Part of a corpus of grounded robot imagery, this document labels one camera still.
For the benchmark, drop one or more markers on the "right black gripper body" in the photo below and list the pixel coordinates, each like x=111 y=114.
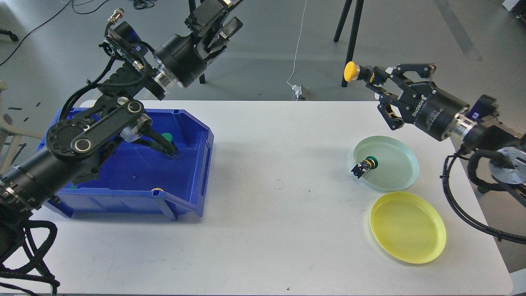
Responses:
x=433 y=110

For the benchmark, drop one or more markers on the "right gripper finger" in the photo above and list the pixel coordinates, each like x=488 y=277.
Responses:
x=413 y=79
x=395 y=112

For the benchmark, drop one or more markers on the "green push button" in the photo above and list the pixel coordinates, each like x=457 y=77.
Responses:
x=364 y=166
x=171 y=150

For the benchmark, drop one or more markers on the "light green plate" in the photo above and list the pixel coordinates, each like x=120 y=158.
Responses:
x=398 y=166

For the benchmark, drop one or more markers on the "blue plastic bin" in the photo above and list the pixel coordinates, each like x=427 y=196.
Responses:
x=126 y=179

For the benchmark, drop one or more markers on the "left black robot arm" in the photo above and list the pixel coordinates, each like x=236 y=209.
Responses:
x=97 y=118

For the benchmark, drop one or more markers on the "yellow push button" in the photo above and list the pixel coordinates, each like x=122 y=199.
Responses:
x=356 y=72

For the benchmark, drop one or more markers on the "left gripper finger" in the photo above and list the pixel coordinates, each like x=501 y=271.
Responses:
x=222 y=37
x=205 y=19

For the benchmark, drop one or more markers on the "green push button in bin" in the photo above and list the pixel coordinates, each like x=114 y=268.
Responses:
x=171 y=150

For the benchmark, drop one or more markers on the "right black tripod legs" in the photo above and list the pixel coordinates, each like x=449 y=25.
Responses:
x=354 y=27

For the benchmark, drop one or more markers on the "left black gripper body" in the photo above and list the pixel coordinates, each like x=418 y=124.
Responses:
x=174 y=61

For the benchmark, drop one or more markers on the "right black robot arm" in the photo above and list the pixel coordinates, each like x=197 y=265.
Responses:
x=495 y=154

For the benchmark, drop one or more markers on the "yellow plate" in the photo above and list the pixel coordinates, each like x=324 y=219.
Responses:
x=407 y=227

